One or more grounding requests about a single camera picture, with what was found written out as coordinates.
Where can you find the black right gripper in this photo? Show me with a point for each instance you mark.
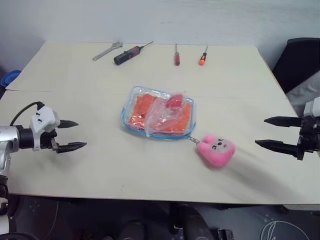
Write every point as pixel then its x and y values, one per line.
pixel 310 137

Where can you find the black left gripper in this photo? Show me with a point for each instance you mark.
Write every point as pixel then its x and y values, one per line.
pixel 47 141

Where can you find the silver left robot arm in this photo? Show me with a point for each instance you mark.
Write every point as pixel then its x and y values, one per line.
pixel 10 140

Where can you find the clear blue-trimmed zipper pouch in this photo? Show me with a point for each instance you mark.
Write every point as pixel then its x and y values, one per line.
pixel 132 125

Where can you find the black chair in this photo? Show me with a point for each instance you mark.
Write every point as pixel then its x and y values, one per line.
pixel 292 65

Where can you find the blue plastic container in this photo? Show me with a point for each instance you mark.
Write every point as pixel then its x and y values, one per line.
pixel 8 78

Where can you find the silver adjustable wrench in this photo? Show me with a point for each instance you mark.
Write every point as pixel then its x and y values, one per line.
pixel 106 51

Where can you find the black electric screwdriver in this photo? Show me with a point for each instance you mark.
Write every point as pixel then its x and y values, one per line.
pixel 125 56

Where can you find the orange and black screwdriver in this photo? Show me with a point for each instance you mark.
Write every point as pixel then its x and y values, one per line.
pixel 202 59

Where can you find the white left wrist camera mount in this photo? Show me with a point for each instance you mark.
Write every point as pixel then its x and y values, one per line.
pixel 43 121

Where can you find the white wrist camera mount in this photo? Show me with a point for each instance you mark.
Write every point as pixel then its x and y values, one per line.
pixel 312 107
pixel 43 121

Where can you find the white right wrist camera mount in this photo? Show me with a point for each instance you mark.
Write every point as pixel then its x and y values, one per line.
pixel 312 107

